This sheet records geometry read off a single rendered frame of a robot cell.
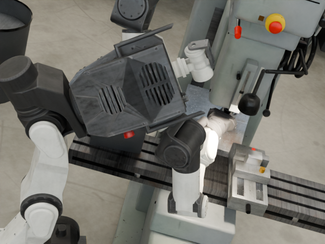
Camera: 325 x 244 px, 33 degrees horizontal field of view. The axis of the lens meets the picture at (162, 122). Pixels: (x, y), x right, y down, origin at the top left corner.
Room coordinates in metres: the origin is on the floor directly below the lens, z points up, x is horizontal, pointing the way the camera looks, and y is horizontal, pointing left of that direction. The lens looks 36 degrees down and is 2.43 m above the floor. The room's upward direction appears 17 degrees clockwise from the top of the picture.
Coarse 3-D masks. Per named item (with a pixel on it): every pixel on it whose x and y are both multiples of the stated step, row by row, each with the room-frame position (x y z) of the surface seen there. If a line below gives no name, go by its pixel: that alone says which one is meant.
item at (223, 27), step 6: (228, 0) 2.06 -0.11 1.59; (228, 6) 2.00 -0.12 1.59; (228, 12) 1.95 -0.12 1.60; (222, 18) 2.01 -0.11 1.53; (228, 18) 1.91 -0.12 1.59; (222, 24) 1.93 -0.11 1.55; (222, 30) 1.92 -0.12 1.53; (216, 36) 2.02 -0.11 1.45; (222, 36) 1.91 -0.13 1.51; (216, 42) 1.94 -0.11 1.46; (222, 42) 1.91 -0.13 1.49; (216, 48) 1.92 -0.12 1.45; (216, 54) 1.91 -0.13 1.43; (216, 60) 1.91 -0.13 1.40
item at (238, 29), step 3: (237, 18) 1.67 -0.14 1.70; (237, 21) 1.64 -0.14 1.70; (237, 24) 1.62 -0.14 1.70; (237, 27) 1.59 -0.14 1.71; (240, 27) 1.59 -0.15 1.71; (237, 30) 1.57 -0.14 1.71; (240, 30) 1.57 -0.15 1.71; (237, 33) 1.55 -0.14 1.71; (240, 33) 1.56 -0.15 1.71; (237, 36) 1.55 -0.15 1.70; (240, 36) 1.55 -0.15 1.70
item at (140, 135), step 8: (96, 136) 1.74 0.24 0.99; (112, 136) 1.75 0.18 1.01; (120, 136) 1.76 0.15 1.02; (136, 136) 1.77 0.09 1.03; (144, 136) 1.77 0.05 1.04; (96, 144) 1.75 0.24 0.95; (104, 144) 1.75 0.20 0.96; (112, 144) 1.76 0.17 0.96; (120, 144) 1.76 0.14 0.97; (128, 144) 1.77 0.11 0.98; (136, 144) 1.77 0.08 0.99; (136, 152) 1.77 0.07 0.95
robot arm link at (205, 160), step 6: (210, 132) 1.59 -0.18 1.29; (210, 138) 1.56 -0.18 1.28; (216, 138) 1.59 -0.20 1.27; (204, 144) 1.54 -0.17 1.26; (210, 144) 1.55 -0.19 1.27; (216, 144) 1.58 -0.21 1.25; (204, 150) 1.52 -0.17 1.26; (210, 150) 1.53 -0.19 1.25; (216, 150) 1.56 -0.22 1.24; (204, 156) 1.51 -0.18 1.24; (210, 156) 1.52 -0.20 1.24; (204, 162) 1.50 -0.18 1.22; (210, 162) 1.52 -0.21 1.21
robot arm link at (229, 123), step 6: (210, 108) 1.80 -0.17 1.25; (216, 108) 1.79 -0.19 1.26; (210, 114) 1.75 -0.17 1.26; (216, 114) 1.76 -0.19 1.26; (222, 114) 1.77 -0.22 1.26; (210, 120) 1.68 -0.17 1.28; (216, 120) 1.69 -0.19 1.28; (222, 120) 1.73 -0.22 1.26; (228, 120) 1.74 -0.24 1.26; (234, 120) 1.76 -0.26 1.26; (222, 126) 1.68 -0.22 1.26; (228, 126) 1.72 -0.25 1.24; (234, 126) 1.74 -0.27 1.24; (222, 132) 1.67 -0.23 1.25
